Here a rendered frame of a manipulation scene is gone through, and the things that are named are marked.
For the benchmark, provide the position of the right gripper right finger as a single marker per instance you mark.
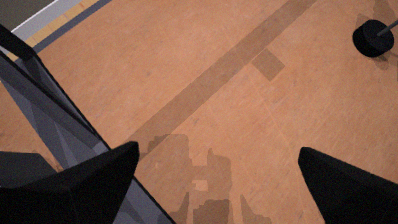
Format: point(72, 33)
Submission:
point(346, 194)

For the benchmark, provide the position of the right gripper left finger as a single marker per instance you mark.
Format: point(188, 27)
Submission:
point(88, 193)

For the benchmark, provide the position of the black metal frame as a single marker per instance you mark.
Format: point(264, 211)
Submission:
point(36, 94)

